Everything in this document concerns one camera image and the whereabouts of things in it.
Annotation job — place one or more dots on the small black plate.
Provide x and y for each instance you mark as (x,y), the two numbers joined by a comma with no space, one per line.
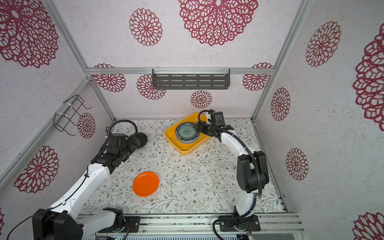
(138,140)

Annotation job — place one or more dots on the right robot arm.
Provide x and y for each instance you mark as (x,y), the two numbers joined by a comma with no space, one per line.
(252,170)

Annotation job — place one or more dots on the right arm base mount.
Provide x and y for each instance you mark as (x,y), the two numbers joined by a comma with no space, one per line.
(247,224)

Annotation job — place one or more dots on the yellow plastic bin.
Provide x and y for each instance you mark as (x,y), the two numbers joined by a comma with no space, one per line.
(183,148)

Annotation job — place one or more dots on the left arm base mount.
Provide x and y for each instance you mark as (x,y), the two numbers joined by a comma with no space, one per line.
(129,224)

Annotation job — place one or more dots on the black wire rack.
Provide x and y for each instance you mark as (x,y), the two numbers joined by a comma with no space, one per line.
(63,118)

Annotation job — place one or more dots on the grey wall shelf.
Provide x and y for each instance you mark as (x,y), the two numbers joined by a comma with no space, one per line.
(191,80)

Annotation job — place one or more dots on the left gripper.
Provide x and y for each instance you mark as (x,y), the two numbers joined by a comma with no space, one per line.
(132,145)

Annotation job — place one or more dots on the orange plate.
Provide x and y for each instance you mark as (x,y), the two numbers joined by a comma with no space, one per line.
(145,184)

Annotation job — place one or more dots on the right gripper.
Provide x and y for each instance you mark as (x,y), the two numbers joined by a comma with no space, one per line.
(201,126)

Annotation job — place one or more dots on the teal patterned plate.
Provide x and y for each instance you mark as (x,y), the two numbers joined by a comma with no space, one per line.
(187,131)

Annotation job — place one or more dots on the green rim plate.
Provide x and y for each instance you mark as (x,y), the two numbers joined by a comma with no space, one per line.
(183,141)

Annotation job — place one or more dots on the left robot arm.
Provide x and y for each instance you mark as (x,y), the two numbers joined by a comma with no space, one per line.
(61,221)

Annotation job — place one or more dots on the aluminium front rail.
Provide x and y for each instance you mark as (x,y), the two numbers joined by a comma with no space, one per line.
(195,224)

